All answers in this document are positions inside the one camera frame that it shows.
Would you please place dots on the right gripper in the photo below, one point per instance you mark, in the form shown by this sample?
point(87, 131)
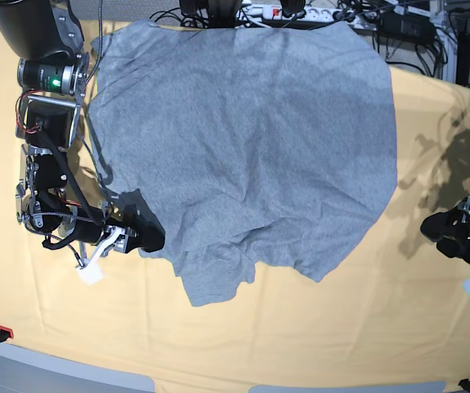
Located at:
point(97, 240)

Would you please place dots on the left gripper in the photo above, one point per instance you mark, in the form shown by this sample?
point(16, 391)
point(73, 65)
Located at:
point(449, 229)

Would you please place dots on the grey t-shirt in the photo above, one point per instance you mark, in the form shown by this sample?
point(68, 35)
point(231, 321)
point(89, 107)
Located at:
point(248, 145)

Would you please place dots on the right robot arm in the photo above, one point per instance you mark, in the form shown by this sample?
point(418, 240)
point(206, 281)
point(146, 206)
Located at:
point(53, 72)

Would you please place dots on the yellow table cloth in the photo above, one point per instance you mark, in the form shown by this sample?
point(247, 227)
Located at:
point(394, 311)

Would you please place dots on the black power adapter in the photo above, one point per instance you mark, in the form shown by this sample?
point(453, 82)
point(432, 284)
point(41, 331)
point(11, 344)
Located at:
point(410, 28)

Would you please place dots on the white power strip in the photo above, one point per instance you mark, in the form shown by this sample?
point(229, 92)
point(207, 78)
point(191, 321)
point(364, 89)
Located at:
point(266, 15)

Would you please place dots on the black vertical post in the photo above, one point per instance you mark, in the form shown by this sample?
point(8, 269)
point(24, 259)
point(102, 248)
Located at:
point(463, 56)

